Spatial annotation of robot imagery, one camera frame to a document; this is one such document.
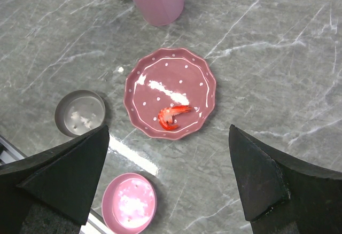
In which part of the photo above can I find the pink round lid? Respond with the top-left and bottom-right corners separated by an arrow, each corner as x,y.
102,173 -> 157,233

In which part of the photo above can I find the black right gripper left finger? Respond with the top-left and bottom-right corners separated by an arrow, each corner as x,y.
1,125 -> 110,233

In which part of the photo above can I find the grey round lid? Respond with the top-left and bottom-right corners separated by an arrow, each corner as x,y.
55,90 -> 106,138

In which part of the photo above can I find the red shrimp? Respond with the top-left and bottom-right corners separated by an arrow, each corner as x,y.
157,105 -> 193,131

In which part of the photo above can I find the pink dotted plate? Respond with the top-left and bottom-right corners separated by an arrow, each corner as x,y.
123,48 -> 216,140

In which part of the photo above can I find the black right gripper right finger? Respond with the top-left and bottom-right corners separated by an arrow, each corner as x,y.
229,125 -> 341,233

